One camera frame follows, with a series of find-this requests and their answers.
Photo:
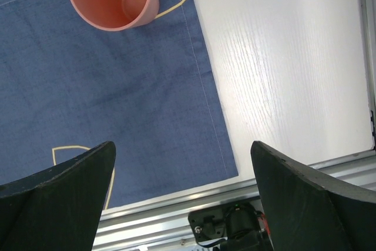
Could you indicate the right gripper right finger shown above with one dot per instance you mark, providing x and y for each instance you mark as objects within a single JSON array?
[{"x": 309, "y": 210}]

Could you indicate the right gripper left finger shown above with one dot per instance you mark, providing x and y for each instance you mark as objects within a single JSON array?
[{"x": 58, "y": 208}]

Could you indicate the aluminium mounting rail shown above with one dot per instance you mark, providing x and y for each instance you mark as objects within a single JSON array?
[{"x": 163, "y": 224}]

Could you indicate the blue embroidered cloth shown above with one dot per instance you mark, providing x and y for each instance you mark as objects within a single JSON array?
[{"x": 67, "y": 86}]

